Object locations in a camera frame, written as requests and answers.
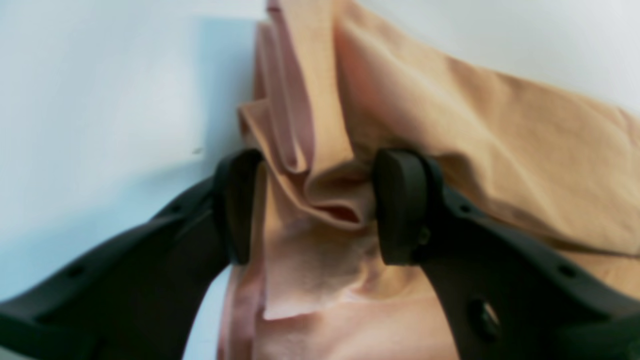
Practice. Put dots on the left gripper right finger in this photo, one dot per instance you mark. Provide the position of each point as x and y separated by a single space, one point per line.
505 295

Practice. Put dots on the peach orange T-shirt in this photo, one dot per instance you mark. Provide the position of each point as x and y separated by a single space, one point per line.
336 82

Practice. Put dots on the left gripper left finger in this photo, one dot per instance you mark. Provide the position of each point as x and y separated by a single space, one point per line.
136 296

